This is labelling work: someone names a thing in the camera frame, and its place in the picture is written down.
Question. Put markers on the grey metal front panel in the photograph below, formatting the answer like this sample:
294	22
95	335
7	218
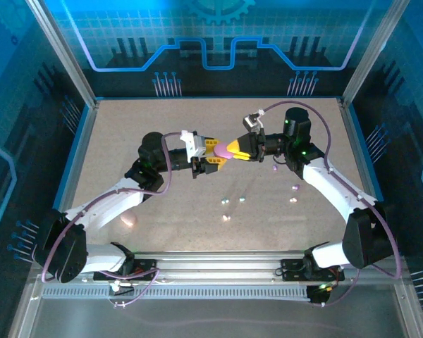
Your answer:
211	317

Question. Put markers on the aluminium table side rail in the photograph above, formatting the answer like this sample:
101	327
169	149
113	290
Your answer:
359	148
83	148

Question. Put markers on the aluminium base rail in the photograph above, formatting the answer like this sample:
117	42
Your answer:
218	267

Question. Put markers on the black control box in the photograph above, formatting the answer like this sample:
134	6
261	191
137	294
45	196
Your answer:
317	295

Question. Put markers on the aluminium frame post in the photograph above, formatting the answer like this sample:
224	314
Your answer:
373	53
68	60

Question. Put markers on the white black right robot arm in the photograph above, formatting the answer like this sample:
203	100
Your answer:
335	186

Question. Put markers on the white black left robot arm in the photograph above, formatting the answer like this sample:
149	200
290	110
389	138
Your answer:
102	207

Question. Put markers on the pink earbud charging case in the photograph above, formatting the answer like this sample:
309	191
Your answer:
129	220

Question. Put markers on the purple earbud charging case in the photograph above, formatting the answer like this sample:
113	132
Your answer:
222	150

